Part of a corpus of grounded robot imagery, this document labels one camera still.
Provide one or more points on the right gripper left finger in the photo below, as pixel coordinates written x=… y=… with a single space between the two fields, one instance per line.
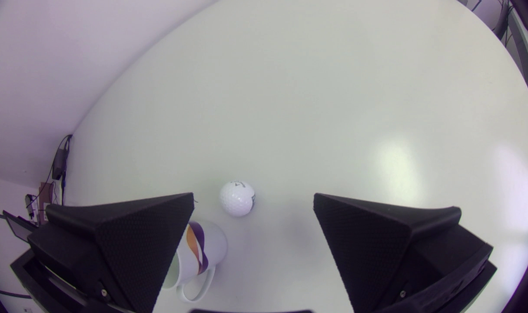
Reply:
x=133 y=248

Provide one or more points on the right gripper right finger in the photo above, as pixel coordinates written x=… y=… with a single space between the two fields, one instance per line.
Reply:
x=376 y=248

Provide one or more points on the white golf ball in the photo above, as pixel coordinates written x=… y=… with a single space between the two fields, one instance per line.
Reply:
x=237 y=198

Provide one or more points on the white mug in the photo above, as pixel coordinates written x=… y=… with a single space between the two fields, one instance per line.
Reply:
x=207 y=248

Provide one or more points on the black power adapter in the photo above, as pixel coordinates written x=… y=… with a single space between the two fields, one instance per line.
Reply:
x=60 y=163

